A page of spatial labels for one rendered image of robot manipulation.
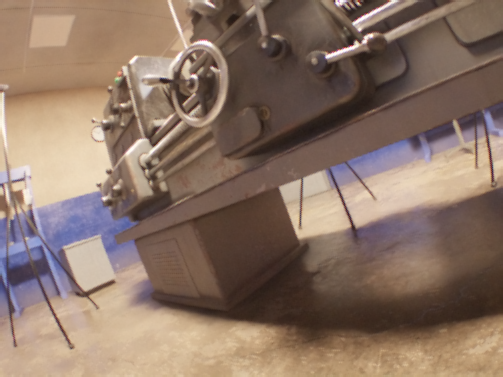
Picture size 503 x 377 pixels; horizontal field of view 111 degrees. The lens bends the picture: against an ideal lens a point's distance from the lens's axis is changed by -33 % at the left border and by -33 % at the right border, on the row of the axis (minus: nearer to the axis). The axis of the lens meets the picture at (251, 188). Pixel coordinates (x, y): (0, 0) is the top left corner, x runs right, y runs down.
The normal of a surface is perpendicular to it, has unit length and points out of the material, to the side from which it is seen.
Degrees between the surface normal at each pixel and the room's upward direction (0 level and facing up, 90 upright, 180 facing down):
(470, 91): 90
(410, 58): 90
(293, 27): 90
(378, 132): 90
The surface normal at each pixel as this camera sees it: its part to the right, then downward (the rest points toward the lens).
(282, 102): -0.64, 0.23
